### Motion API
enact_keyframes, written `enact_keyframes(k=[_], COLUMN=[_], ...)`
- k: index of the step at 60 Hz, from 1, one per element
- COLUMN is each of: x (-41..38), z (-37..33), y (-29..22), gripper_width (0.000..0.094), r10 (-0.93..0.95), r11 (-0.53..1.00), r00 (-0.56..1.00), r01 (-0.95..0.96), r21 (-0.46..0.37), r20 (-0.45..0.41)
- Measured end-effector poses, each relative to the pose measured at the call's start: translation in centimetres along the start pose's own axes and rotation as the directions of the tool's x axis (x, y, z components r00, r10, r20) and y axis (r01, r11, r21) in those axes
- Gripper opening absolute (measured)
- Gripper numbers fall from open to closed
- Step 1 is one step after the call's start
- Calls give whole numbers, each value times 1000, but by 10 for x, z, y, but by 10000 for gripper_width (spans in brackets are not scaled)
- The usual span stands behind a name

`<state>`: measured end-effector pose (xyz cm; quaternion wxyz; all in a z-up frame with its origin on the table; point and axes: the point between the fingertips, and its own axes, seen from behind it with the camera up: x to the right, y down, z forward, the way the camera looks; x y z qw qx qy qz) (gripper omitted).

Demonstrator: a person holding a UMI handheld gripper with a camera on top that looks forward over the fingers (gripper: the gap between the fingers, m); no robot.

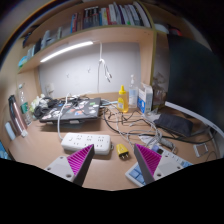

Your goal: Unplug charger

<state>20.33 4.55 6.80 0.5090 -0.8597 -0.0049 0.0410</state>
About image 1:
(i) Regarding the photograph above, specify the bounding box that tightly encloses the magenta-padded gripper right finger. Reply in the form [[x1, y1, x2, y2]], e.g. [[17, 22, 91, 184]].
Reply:
[[133, 143, 183, 185]]

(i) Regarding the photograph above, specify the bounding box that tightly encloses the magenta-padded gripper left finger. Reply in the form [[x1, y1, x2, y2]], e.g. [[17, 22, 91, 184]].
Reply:
[[44, 143, 96, 187]]

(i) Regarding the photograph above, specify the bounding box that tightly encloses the yellow charger block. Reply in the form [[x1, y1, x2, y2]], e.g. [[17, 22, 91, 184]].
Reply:
[[115, 143, 130, 161]]

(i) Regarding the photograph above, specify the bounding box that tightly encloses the white power strip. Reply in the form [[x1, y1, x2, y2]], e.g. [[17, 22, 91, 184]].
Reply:
[[60, 132, 112, 156]]

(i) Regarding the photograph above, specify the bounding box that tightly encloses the black fabric pouch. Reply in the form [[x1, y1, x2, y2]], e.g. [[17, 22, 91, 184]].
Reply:
[[154, 113, 194, 138]]

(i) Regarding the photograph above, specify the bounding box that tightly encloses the small silver stand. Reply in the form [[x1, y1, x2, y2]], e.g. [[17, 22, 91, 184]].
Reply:
[[193, 143, 210, 158]]

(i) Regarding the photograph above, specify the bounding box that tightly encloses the dark laptop with stickers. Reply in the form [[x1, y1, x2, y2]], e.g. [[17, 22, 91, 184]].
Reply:
[[39, 97, 102, 126]]

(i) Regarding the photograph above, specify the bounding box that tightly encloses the black headphones heap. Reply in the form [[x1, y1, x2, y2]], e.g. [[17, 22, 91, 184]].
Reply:
[[33, 98, 58, 118]]

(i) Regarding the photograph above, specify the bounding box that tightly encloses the blue and white carton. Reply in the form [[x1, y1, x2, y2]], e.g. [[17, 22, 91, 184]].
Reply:
[[137, 82, 154, 115]]

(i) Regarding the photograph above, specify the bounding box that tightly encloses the yellow squeeze bottle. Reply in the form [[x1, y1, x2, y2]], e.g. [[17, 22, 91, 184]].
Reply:
[[117, 85, 130, 114]]

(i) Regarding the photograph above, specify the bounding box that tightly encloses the clear pump bottle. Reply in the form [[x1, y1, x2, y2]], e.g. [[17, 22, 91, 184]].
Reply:
[[128, 74, 139, 109]]

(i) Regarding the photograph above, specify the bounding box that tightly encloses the crumpled white tissue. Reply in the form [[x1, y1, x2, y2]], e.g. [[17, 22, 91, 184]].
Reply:
[[29, 94, 48, 113]]

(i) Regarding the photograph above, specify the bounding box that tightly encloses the clear bottle with green label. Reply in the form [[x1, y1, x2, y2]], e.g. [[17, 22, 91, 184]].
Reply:
[[18, 89, 33, 126]]

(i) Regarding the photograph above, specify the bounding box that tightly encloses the dark computer monitor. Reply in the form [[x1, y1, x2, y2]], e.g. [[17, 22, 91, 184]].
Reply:
[[164, 33, 224, 131]]

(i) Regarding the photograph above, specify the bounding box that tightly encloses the white led light bar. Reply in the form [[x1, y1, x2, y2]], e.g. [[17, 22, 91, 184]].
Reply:
[[39, 40, 95, 64]]

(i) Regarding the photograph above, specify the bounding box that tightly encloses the grey cable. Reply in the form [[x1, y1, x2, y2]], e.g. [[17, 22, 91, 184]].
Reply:
[[104, 108, 176, 151]]

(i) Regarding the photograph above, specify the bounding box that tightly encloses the white power strip cable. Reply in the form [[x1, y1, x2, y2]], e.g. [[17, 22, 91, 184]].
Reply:
[[57, 93, 73, 141]]

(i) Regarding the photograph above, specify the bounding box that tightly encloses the black cable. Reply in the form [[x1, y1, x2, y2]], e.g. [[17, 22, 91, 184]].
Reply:
[[101, 106, 214, 146]]

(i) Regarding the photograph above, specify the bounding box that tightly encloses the white wall socket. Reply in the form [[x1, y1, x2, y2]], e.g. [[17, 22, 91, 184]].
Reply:
[[44, 83, 56, 96]]

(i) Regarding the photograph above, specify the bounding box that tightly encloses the hanging white cable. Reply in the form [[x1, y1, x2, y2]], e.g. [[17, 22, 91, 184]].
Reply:
[[97, 41, 113, 94]]

